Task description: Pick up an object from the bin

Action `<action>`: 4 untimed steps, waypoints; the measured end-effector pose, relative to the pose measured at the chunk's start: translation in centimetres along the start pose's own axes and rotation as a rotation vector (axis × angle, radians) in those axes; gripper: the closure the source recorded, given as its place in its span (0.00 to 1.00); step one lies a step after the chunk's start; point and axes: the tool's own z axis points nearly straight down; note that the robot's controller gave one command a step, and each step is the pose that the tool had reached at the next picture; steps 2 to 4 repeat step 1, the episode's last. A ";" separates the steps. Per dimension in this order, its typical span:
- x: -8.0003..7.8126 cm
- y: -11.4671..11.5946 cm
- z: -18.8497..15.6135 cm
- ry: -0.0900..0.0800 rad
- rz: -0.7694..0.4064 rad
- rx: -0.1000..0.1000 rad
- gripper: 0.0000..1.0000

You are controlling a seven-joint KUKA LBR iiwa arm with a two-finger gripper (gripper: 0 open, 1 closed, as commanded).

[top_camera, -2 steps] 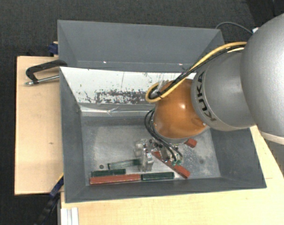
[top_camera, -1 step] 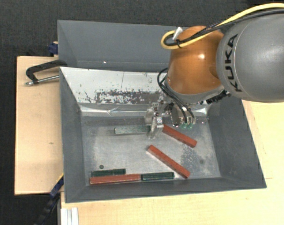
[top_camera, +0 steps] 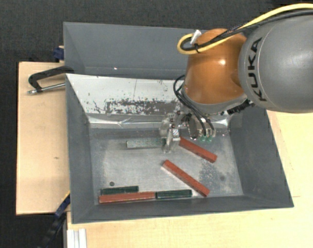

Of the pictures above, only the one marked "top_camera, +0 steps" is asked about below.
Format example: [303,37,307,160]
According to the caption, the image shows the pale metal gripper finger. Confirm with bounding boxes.
[161,128,173,154]
[170,129,182,152]

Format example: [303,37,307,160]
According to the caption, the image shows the dark green flat block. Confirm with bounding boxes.
[126,137,167,149]
[155,189,193,200]
[100,185,139,196]

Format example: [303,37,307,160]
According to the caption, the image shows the red-brown flat block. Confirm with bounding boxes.
[161,159,211,198]
[98,191,157,204]
[178,137,218,164]

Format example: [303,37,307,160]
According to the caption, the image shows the grey metal bin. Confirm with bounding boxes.
[62,21,294,224]

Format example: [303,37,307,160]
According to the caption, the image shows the black cylinder on white bracket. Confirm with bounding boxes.
[221,99,255,116]

